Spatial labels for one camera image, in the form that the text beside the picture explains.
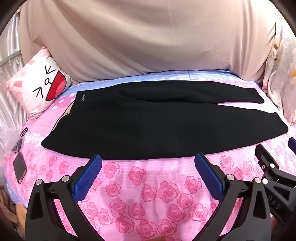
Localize black white printed packet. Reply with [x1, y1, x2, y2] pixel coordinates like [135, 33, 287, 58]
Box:
[12, 126, 29, 154]

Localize brown cloth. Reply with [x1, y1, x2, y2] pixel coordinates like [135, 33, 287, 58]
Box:
[0, 183, 25, 225]

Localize black smartphone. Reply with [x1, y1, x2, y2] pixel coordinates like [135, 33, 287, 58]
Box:
[13, 152, 28, 184]

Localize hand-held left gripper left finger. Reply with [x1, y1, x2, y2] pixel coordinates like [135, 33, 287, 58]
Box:
[25, 154, 104, 241]

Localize clear plastic bag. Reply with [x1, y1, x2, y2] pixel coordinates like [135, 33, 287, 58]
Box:
[0, 128, 20, 153]

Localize pale floral blanket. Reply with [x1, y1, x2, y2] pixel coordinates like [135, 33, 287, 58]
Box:
[261, 19, 296, 127]

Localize beige cloth drape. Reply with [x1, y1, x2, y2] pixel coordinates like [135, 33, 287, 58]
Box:
[18, 0, 278, 84]

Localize black pants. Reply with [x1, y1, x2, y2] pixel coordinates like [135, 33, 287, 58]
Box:
[41, 80, 289, 160]

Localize pink rose bedsheet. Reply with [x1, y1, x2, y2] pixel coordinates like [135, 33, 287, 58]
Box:
[3, 68, 296, 241]

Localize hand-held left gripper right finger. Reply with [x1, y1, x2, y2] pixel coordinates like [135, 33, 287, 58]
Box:
[194, 152, 277, 241]

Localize silver satin curtain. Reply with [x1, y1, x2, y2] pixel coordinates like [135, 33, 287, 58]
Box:
[0, 11, 31, 142]

